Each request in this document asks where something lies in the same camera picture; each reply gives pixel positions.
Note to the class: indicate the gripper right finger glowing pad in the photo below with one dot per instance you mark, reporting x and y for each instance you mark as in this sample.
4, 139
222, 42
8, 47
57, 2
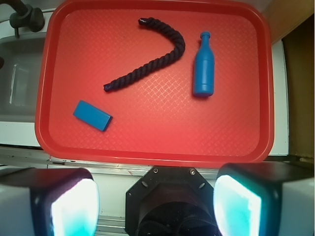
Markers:
265, 199

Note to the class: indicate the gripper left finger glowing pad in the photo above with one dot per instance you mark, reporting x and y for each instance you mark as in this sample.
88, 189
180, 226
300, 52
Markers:
48, 202

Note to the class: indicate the blue rectangular block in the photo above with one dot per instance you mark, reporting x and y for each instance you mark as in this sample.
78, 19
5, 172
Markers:
92, 116

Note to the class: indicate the blue plastic bottle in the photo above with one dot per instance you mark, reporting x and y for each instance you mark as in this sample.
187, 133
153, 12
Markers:
204, 68

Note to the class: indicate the red plastic tray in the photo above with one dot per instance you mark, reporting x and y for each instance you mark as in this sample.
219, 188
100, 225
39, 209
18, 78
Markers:
158, 120

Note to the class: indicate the grey sink basin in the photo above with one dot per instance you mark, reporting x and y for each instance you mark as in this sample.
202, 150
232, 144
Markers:
20, 65

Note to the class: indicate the black faucet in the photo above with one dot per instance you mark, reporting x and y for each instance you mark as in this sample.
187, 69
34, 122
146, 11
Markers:
26, 16

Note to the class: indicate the black octagonal mount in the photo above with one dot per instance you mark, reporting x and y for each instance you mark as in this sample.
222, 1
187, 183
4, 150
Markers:
171, 201

